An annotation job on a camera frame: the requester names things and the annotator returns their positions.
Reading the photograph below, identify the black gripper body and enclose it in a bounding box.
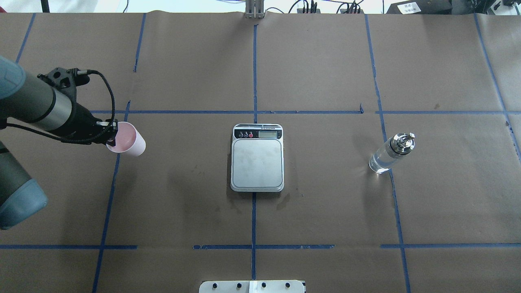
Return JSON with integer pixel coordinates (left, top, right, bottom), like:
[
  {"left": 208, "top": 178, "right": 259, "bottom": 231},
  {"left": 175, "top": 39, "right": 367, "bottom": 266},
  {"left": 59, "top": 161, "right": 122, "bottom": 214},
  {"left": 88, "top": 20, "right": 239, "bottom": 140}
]
[{"left": 61, "top": 103, "right": 118, "bottom": 145}]

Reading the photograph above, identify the pink plastic cup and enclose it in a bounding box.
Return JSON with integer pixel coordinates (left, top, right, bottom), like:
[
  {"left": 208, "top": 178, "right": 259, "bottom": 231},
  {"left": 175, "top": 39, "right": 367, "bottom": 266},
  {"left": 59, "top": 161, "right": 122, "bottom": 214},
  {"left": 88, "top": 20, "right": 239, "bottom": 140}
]
[{"left": 106, "top": 122, "right": 147, "bottom": 157}]

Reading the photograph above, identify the glass sauce bottle metal cap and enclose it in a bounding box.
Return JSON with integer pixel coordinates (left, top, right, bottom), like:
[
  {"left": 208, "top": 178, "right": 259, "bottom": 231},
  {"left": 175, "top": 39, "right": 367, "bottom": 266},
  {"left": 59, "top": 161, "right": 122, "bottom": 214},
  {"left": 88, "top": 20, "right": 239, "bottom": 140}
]
[{"left": 368, "top": 132, "right": 416, "bottom": 174}]

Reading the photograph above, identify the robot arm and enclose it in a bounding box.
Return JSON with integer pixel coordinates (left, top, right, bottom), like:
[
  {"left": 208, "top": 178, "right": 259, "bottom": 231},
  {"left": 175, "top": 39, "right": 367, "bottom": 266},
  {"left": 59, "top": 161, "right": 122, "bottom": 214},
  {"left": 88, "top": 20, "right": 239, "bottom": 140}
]
[{"left": 0, "top": 56, "right": 119, "bottom": 230}]

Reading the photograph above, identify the digital kitchen scale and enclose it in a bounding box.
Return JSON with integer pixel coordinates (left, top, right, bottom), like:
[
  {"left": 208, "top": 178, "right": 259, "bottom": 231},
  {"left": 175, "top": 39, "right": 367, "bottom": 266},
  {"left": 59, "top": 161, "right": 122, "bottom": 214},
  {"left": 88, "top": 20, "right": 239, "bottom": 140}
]
[{"left": 230, "top": 124, "right": 285, "bottom": 193}]

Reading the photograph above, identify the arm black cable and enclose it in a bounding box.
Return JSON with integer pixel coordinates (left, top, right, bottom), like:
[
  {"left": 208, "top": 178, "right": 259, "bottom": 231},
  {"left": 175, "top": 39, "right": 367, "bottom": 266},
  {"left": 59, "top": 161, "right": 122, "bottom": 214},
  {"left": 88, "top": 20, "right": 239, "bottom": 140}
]
[{"left": 0, "top": 70, "right": 117, "bottom": 144}]

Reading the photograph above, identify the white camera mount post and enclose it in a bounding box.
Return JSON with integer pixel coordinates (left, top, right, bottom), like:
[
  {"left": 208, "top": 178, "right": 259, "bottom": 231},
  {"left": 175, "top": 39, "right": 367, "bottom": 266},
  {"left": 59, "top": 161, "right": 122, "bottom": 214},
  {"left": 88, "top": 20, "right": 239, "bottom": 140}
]
[{"left": 199, "top": 280, "right": 306, "bottom": 293}]

